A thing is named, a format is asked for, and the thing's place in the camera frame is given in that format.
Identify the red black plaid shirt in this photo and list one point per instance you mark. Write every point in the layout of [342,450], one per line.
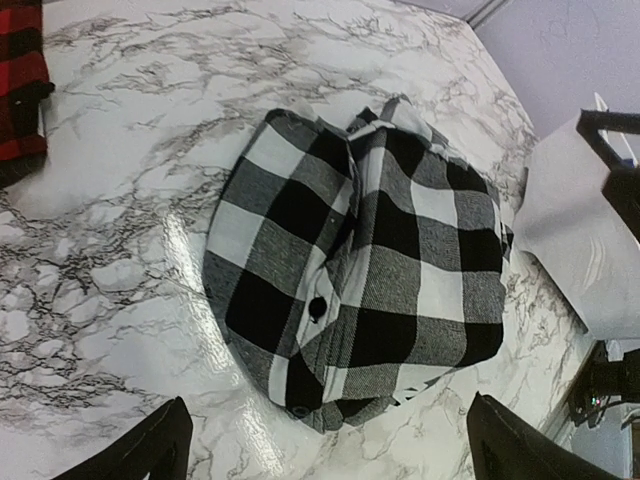
[25,84]

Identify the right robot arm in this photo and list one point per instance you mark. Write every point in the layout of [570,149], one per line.
[611,296]

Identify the black white plaid shirt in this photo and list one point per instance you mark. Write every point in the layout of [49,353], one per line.
[350,268]

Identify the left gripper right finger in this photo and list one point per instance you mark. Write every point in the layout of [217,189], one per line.
[503,446]

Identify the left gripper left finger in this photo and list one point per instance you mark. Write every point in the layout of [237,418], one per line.
[156,448]

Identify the white plastic bin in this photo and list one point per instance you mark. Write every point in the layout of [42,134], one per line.
[558,209]

